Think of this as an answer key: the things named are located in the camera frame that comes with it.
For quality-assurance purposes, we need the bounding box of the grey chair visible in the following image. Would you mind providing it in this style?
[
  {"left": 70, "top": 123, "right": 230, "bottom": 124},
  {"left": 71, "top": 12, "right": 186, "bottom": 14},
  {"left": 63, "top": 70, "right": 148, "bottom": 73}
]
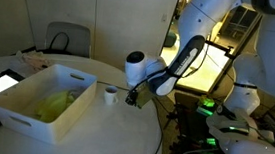
[{"left": 43, "top": 20, "right": 94, "bottom": 59}]

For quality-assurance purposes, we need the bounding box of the black equipment cart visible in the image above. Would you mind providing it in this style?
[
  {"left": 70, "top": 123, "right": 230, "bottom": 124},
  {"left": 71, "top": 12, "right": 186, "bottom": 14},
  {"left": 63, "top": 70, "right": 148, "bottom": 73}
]
[{"left": 162, "top": 89, "right": 234, "bottom": 154}]

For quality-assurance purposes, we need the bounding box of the white plastic basket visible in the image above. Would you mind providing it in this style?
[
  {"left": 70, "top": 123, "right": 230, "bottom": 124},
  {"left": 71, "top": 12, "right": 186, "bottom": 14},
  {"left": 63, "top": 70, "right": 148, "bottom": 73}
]
[{"left": 0, "top": 58, "right": 99, "bottom": 148}]

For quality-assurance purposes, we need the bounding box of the black bag strap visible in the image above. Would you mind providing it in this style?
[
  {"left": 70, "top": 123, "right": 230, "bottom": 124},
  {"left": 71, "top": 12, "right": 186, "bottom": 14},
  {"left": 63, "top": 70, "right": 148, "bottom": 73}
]
[{"left": 47, "top": 30, "right": 71, "bottom": 54}]

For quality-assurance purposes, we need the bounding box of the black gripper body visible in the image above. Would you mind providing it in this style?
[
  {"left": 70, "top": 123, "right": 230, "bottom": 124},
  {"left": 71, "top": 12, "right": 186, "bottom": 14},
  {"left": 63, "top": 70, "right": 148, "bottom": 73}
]
[{"left": 125, "top": 88, "right": 141, "bottom": 105}]

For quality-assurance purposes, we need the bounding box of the bright yellow towel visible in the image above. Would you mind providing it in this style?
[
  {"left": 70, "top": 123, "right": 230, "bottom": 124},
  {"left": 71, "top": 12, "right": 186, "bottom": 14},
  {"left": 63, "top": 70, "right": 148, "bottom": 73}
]
[{"left": 32, "top": 87, "right": 77, "bottom": 126}]

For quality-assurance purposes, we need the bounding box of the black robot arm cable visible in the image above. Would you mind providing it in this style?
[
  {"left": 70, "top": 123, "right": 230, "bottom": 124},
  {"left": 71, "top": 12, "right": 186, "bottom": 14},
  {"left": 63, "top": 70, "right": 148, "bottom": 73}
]
[{"left": 181, "top": 40, "right": 213, "bottom": 81}]

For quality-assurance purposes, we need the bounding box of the dark green round object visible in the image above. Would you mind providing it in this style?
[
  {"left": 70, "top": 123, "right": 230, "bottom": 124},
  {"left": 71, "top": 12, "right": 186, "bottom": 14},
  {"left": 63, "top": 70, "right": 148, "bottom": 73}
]
[{"left": 162, "top": 30, "right": 178, "bottom": 49}]

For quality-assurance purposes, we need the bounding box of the pink crumpled cloth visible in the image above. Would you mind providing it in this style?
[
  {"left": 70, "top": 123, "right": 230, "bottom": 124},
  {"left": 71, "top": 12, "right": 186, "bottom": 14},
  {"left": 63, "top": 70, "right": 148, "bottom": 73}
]
[{"left": 14, "top": 48, "right": 55, "bottom": 74}]

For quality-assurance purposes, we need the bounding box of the white mug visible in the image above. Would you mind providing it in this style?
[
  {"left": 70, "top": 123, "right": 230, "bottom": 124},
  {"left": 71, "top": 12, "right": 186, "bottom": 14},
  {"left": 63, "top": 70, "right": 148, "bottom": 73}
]
[{"left": 103, "top": 84, "right": 121, "bottom": 107}]

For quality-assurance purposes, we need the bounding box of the white wall switch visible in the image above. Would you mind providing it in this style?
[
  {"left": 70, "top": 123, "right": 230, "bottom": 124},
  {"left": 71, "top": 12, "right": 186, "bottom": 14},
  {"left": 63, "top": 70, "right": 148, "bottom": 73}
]
[{"left": 160, "top": 12, "right": 169, "bottom": 23}]

